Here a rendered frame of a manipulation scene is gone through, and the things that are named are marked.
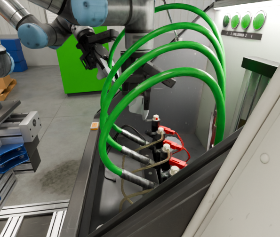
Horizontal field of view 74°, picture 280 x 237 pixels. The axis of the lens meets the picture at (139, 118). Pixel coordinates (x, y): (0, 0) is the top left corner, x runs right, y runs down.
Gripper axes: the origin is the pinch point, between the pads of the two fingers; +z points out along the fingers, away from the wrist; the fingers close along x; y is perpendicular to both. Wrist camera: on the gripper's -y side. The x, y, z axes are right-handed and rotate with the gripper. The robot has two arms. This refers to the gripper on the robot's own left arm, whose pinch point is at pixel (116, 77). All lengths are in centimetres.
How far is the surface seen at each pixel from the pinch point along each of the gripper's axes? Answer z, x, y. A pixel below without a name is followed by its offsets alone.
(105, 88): 8.6, 18.9, -7.6
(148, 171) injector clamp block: 32.8, 8.9, 1.4
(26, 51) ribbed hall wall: -429, -321, 451
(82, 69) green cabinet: -153, -213, 189
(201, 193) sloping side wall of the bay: 34.6, 29.5, -20.6
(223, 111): 26.6, 19.4, -27.3
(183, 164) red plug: 33.8, 13.4, -12.1
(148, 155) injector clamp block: 29.3, 2.5, 3.0
